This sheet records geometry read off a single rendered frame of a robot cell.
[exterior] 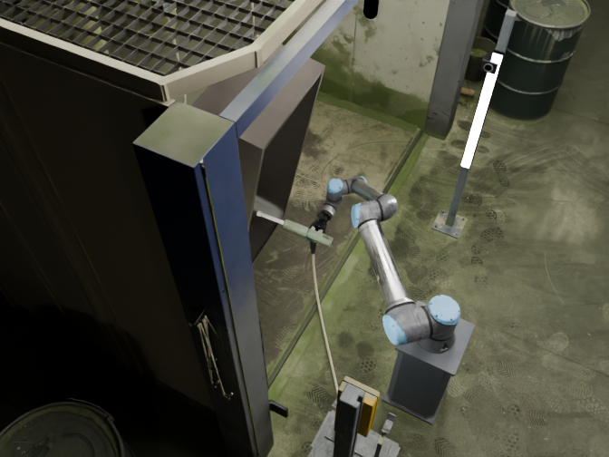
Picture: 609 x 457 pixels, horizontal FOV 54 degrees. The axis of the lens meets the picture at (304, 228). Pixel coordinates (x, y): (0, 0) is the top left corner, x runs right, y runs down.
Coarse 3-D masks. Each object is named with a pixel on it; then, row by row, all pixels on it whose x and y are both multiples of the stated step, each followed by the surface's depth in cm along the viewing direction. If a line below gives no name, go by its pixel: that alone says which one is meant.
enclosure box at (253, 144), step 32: (320, 64) 269; (224, 96) 247; (288, 96) 254; (256, 128) 241; (288, 128) 309; (256, 160) 242; (288, 160) 328; (256, 192) 362; (288, 192) 348; (256, 224) 360; (256, 256) 348
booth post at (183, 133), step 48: (144, 144) 143; (192, 144) 143; (192, 192) 146; (240, 192) 166; (192, 240) 164; (240, 240) 179; (192, 288) 187; (240, 288) 193; (192, 336) 217; (240, 336) 211; (240, 384) 232; (240, 432) 275
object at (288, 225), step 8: (264, 216) 354; (288, 224) 349; (296, 224) 349; (296, 232) 349; (304, 232) 346; (312, 232) 346; (320, 232) 347; (312, 240) 350; (320, 240) 345; (328, 240) 343; (312, 248) 358
